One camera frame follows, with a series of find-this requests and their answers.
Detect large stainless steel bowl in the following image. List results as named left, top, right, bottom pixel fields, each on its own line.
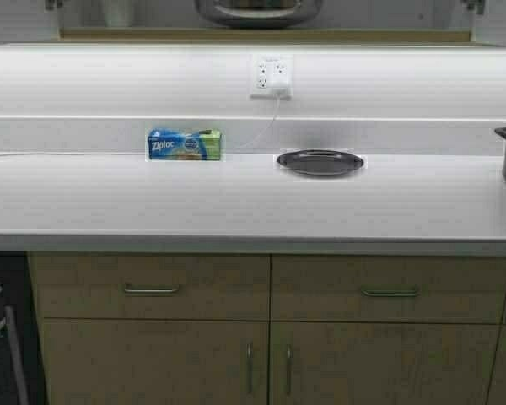
left=194, top=1, right=324, bottom=29

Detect right lower cabinet door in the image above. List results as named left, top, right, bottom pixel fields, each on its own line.
left=270, top=321, right=498, bottom=404

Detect cabinet door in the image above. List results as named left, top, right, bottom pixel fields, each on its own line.
left=42, top=319, right=268, bottom=404
left=270, top=321, right=498, bottom=404

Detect left lower cabinet door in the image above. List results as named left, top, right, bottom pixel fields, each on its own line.
left=42, top=319, right=268, bottom=404

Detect upper cabinet wooden shelf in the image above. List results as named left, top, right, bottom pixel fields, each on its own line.
left=59, top=27, right=472, bottom=43

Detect black oval plate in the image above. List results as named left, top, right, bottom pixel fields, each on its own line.
left=277, top=149, right=365, bottom=177

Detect right wooden drawer front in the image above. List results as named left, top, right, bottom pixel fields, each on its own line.
left=271, top=256, right=506, bottom=324

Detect wooden drawer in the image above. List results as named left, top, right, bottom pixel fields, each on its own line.
left=30, top=252, right=270, bottom=321
left=271, top=256, right=506, bottom=324

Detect blue Ziploc bag box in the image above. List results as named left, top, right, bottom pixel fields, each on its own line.
left=147, top=128, right=222, bottom=161

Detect white power adapter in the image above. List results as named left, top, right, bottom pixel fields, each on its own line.
left=272, top=70, right=292, bottom=99

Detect left wooden drawer front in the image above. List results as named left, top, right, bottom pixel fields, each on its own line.
left=30, top=252, right=270, bottom=321

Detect white wall outlet plate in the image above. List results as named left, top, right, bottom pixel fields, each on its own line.
left=249, top=54, right=293, bottom=100

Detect left lower door handle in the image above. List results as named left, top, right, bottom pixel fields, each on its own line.
left=246, top=342, right=254, bottom=395

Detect door handle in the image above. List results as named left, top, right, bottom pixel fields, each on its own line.
left=285, top=344, right=293, bottom=396
left=246, top=342, right=254, bottom=395

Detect right lower door handle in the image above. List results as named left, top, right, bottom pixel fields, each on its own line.
left=285, top=344, right=293, bottom=396

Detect left drawer metal handle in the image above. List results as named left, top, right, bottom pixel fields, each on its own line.
left=123, top=283, right=180, bottom=296

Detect drawer metal handle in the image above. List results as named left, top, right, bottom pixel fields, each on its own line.
left=123, top=283, right=180, bottom=296
left=360, top=287, right=420, bottom=298

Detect right drawer metal handle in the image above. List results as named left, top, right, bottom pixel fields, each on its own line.
left=360, top=287, right=420, bottom=298

